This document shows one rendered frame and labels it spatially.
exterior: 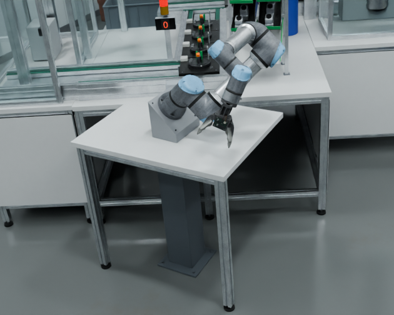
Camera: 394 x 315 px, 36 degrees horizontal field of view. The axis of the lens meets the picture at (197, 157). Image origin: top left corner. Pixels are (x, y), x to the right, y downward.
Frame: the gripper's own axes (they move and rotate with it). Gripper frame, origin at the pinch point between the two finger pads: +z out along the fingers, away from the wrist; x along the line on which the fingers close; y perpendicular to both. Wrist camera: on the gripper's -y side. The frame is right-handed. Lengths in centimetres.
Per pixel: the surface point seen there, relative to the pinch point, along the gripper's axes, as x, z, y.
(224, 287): 34, 79, -24
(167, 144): -21.8, 23.4, -34.6
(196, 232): 10, 75, -59
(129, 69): -69, 18, -112
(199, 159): -3.2, 18.4, -20.9
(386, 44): 75, -51, -173
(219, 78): -14, -4, -93
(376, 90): 84, -19, -180
